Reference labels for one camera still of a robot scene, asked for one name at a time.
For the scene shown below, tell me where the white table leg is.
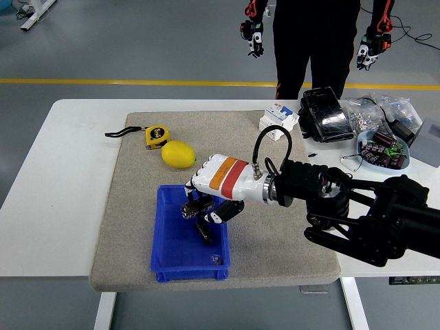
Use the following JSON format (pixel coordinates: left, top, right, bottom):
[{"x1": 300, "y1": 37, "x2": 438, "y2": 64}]
[
  {"x1": 340, "y1": 276, "x2": 371, "y2": 330},
  {"x1": 93, "y1": 291, "x2": 118, "y2": 330}
]

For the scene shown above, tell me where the white desk frame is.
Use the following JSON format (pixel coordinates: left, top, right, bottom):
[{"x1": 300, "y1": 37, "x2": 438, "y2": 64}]
[{"x1": 20, "y1": 0, "x2": 58, "y2": 32}]

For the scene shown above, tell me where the plain dark brown cylindrical battery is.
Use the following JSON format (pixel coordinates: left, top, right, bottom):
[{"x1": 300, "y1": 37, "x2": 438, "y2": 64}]
[{"x1": 195, "y1": 219, "x2": 217, "y2": 247}]

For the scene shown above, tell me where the yellow lemon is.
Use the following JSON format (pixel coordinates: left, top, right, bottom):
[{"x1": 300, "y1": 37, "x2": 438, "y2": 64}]
[{"x1": 161, "y1": 140, "x2": 197, "y2": 169}]

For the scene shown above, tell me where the person's left hand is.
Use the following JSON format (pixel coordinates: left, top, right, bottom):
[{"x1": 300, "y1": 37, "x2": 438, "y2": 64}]
[{"x1": 355, "y1": 32, "x2": 393, "y2": 72}]

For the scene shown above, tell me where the light blue bowl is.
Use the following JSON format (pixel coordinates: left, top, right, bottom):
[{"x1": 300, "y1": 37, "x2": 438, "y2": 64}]
[{"x1": 356, "y1": 129, "x2": 411, "y2": 171}]

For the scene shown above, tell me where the black table control panel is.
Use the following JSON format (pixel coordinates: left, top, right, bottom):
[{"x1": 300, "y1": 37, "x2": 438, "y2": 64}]
[{"x1": 388, "y1": 275, "x2": 440, "y2": 285}]

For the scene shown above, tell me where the printed dark brown cylindrical battery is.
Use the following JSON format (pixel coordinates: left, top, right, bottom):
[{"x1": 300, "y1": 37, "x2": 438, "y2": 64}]
[{"x1": 181, "y1": 195, "x2": 216, "y2": 220}]

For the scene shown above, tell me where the clear bag of metal nuts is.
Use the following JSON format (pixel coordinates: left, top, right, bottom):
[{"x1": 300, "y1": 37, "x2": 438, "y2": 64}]
[{"x1": 343, "y1": 97, "x2": 388, "y2": 135}]

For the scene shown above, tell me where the person's right hand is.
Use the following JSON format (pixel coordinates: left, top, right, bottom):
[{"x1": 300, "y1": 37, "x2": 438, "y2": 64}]
[{"x1": 239, "y1": 19, "x2": 265, "y2": 58}]

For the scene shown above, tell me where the yellow tape measure with strap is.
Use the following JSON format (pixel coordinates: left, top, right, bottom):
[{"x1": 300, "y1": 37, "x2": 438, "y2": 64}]
[{"x1": 104, "y1": 124, "x2": 171, "y2": 151}]

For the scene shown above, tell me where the black rectangular case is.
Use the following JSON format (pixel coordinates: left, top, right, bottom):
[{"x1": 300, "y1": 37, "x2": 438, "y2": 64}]
[{"x1": 297, "y1": 86, "x2": 355, "y2": 144}]

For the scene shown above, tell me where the white circuit breaker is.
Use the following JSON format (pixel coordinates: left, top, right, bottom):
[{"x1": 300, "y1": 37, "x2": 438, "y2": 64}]
[{"x1": 258, "y1": 103, "x2": 300, "y2": 142}]

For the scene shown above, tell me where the person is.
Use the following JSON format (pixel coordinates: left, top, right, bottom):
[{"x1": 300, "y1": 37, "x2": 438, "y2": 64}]
[{"x1": 240, "y1": 0, "x2": 396, "y2": 100}]

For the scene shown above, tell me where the clear bag of screws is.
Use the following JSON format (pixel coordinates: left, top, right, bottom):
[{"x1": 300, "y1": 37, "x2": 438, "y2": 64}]
[{"x1": 367, "y1": 91, "x2": 424, "y2": 128}]

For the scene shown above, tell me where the grey-brown mat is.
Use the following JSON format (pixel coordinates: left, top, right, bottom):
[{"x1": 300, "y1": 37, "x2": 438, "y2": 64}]
[{"x1": 88, "y1": 109, "x2": 342, "y2": 292}]

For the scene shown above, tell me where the black power adapter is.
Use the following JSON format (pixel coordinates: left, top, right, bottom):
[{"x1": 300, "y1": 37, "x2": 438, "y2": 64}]
[{"x1": 391, "y1": 118, "x2": 419, "y2": 145}]

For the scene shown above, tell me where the blue plastic box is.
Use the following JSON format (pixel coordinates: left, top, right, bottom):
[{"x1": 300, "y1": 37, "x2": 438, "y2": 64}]
[{"x1": 150, "y1": 182, "x2": 231, "y2": 283}]

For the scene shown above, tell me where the large brown capacitor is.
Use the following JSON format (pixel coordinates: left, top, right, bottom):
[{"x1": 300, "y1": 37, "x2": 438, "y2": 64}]
[{"x1": 373, "y1": 130, "x2": 399, "y2": 149}]

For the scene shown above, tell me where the grey box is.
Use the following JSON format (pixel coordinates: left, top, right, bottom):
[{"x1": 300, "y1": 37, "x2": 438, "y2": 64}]
[{"x1": 408, "y1": 117, "x2": 440, "y2": 164}]

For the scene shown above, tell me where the grey under-table bracket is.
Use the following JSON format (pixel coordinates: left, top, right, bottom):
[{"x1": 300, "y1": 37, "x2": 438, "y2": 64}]
[{"x1": 299, "y1": 284, "x2": 329, "y2": 295}]

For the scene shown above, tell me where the thin black wire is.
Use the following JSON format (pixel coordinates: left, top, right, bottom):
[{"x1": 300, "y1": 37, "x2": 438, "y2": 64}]
[{"x1": 341, "y1": 154, "x2": 366, "y2": 172}]

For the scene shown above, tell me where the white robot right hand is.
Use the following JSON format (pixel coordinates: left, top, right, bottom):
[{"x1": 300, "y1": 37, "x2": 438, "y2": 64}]
[{"x1": 184, "y1": 153, "x2": 267, "y2": 226}]

